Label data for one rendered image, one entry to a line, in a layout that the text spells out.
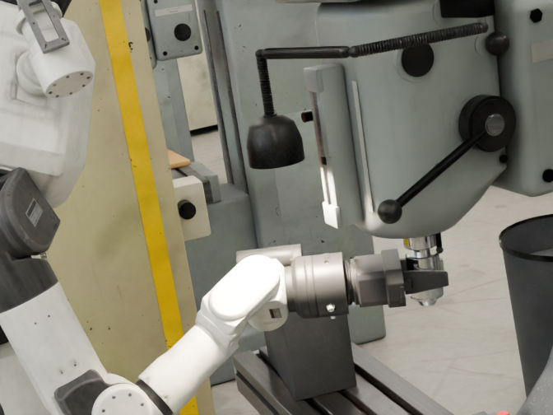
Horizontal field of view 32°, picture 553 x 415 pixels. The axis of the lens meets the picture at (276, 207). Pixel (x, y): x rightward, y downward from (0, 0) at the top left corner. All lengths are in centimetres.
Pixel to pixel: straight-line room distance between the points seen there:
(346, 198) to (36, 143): 41
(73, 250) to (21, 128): 168
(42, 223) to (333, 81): 41
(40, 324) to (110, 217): 174
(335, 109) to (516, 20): 25
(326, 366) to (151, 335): 140
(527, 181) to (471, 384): 256
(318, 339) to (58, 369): 62
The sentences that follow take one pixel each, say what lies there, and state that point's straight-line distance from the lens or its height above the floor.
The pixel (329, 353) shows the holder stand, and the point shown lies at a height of 99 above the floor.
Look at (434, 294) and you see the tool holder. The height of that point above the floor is 121.
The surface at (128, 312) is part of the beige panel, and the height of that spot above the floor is 68.
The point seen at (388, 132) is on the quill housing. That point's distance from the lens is 119.
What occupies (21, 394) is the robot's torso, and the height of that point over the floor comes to 104.
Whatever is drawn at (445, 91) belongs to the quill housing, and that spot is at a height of 150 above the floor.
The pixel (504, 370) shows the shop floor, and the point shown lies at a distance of 388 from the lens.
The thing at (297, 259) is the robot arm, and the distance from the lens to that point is 134.
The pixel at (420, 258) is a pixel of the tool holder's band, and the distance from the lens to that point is 132.
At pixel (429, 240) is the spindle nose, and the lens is 132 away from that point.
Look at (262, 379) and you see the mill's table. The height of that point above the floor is 91.
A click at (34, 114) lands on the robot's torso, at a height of 154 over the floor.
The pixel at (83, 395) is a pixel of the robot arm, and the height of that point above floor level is 120.
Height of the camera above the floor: 170
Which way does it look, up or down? 15 degrees down
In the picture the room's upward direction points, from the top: 9 degrees counter-clockwise
